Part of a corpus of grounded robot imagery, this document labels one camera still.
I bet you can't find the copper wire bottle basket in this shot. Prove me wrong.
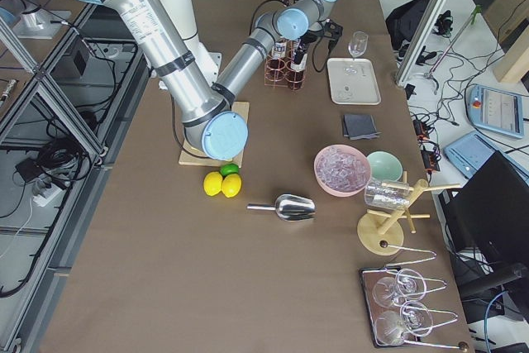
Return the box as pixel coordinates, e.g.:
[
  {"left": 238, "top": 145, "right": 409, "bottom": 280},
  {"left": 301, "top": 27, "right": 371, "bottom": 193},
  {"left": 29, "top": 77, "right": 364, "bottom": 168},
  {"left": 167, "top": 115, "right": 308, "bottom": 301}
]
[{"left": 264, "top": 39, "right": 306, "bottom": 91}]

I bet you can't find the tea bottle two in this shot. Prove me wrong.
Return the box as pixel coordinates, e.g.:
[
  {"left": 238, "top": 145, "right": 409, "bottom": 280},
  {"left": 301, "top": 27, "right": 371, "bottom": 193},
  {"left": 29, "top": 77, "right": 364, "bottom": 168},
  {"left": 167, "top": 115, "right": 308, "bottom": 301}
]
[{"left": 288, "top": 47, "right": 307, "bottom": 73}]

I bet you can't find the tea bottle one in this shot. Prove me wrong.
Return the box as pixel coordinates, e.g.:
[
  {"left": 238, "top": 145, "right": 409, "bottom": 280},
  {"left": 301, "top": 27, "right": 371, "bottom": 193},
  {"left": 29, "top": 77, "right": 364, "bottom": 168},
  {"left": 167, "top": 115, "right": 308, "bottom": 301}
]
[{"left": 271, "top": 38, "right": 288, "bottom": 60}]

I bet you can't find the clear wine glass on tray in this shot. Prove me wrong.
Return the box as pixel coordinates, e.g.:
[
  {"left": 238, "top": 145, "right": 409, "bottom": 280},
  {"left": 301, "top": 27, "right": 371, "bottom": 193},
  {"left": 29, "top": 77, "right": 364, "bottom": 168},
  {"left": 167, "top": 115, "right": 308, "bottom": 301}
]
[{"left": 345, "top": 31, "right": 369, "bottom": 74}]

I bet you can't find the white rabbit tray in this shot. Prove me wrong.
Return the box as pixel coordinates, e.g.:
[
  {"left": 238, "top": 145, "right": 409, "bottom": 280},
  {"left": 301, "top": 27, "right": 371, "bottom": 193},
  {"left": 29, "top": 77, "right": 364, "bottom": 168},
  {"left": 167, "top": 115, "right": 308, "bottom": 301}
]
[{"left": 327, "top": 58, "right": 381, "bottom": 105}]

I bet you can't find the black backpack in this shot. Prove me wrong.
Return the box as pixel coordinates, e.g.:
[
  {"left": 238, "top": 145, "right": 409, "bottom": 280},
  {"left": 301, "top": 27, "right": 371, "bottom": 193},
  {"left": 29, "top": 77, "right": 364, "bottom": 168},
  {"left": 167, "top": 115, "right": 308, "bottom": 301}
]
[{"left": 385, "top": 0, "right": 430, "bottom": 50}]

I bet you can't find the grey folded cloth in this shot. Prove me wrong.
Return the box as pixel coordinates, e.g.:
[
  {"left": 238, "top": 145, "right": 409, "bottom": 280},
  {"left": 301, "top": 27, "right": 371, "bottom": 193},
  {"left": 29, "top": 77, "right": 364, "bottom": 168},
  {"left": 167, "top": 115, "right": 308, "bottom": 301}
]
[{"left": 342, "top": 113, "right": 380, "bottom": 141}]

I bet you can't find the pink bowl of ice cubes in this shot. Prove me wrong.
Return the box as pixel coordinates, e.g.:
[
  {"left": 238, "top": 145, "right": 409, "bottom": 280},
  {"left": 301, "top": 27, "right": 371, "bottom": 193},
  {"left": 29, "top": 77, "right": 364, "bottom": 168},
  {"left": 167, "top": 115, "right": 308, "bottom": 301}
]
[{"left": 313, "top": 144, "right": 371, "bottom": 198}]

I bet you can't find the green empty bowl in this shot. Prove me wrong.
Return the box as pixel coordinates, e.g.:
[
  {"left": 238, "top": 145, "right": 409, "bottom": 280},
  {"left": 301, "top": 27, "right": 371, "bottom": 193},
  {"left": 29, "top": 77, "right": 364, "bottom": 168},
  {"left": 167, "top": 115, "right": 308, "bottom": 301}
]
[{"left": 367, "top": 151, "right": 403, "bottom": 181}]

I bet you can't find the green lime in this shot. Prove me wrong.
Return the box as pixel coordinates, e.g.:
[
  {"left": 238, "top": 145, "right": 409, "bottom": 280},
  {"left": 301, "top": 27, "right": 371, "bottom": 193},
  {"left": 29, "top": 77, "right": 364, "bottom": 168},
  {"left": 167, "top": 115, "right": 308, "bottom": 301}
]
[{"left": 219, "top": 163, "right": 240, "bottom": 177}]

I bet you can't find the whole yellow lemon right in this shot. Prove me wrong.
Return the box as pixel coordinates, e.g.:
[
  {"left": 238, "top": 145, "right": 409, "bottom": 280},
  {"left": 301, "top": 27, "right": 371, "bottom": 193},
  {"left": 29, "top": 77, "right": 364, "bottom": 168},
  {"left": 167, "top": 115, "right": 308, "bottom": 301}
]
[{"left": 221, "top": 174, "right": 242, "bottom": 198}]

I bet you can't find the whole yellow lemon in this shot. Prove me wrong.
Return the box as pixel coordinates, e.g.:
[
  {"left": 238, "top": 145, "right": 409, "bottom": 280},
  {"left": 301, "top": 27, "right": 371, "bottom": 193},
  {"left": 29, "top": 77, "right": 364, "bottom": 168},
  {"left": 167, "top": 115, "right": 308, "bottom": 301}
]
[
  {"left": 203, "top": 171, "right": 223, "bottom": 196},
  {"left": 221, "top": 174, "right": 242, "bottom": 198}
]

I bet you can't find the bamboo cutting board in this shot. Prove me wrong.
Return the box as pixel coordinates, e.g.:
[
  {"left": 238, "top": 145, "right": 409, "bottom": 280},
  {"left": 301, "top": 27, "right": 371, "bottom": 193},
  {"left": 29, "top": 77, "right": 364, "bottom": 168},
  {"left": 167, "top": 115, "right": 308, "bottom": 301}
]
[{"left": 178, "top": 101, "right": 250, "bottom": 167}]

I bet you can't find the steel ice scoop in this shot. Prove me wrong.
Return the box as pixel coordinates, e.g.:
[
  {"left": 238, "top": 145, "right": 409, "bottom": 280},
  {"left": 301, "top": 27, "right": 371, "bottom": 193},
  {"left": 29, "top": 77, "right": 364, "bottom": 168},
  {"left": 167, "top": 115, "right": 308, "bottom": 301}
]
[{"left": 246, "top": 193, "right": 316, "bottom": 222}]

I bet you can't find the whole yellow lemon left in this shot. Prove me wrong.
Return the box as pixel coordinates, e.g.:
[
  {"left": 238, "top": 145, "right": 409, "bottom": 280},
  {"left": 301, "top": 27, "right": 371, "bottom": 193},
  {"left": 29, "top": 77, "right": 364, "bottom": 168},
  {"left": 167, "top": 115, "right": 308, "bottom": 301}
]
[{"left": 203, "top": 171, "right": 223, "bottom": 196}]

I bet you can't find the clear glass mug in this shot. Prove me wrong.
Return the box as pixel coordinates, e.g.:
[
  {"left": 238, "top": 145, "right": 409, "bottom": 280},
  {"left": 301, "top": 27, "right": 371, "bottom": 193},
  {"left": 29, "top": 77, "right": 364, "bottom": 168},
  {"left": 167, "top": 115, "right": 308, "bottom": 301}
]
[{"left": 364, "top": 179, "right": 412, "bottom": 210}]

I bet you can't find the blue teach pendant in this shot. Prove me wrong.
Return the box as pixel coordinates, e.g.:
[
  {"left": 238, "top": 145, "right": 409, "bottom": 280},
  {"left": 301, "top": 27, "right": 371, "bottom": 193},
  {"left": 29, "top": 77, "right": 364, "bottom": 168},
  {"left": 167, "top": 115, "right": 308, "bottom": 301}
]
[{"left": 467, "top": 85, "right": 524, "bottom": 139}]

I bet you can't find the wooden cup tree stand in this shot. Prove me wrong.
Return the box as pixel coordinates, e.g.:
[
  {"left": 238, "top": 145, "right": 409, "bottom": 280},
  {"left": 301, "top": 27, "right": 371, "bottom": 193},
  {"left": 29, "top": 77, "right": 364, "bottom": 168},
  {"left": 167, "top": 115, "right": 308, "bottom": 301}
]
[{"left": 356, "top": 179, "right": 461, "bottom": 255}]

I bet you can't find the black monitor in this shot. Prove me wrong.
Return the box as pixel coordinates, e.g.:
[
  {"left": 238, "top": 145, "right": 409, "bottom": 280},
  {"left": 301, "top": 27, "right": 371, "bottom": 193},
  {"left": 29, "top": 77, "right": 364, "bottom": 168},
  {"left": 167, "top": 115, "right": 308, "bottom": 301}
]
[{"left": 446, "top": 150, "right": 529, "bottom": 265}]

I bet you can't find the upside-down wine glass far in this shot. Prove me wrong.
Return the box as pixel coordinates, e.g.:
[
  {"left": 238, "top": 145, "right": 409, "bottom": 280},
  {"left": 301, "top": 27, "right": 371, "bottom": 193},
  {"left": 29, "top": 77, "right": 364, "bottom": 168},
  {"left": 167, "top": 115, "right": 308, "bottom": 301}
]
[{"left": 372, "top": 269, "right": 427, "bottom": 308}]

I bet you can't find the upside-down wine glass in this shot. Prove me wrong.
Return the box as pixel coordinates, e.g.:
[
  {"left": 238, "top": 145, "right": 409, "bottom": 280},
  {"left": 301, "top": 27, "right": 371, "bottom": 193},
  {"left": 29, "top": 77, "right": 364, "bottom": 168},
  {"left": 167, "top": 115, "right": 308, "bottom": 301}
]
[
  {"left": 374, "top": 302, "right": 433, "bottom": 346},
  {"left": 372, "top": 269, "right": 427, "bottom": 308}
]

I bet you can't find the black tray with glasses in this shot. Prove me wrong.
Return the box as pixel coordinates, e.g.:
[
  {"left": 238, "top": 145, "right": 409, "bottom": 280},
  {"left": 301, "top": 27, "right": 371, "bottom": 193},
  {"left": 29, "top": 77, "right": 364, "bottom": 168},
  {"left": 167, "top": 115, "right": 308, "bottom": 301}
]
[{"left": 359, "top": 267, "right": 409, "bottom": 349}]

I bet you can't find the upside-down wine glass near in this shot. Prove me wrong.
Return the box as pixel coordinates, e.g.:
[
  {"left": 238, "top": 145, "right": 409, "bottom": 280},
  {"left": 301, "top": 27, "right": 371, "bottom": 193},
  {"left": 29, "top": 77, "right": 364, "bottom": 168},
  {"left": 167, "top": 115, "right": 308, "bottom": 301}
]
[{"left": 374, "top": 302, "right": 433, "bottom": 346}]

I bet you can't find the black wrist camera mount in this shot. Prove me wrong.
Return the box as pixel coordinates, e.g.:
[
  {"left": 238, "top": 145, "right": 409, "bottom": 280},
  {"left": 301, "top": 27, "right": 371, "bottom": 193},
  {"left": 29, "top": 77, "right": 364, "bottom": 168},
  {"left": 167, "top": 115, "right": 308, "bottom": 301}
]
[{"left": 320, "top": 19, "right": 343, "bottom": 41}]

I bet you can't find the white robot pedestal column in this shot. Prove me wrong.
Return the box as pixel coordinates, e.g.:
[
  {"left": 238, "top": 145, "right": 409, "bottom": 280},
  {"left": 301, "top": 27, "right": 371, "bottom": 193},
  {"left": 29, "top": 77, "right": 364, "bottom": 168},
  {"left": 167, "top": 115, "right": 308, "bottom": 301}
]
[{"left": 160, "top": 0, "right": 219, "bottom": 86}]

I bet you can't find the aluminium frame post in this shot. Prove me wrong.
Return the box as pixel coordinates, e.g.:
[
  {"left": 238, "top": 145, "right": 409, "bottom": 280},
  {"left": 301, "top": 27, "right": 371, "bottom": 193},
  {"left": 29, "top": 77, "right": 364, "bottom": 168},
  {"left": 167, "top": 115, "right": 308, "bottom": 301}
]
[{"left": 395, "top": 0, "right": 446, "bottom": 88}]

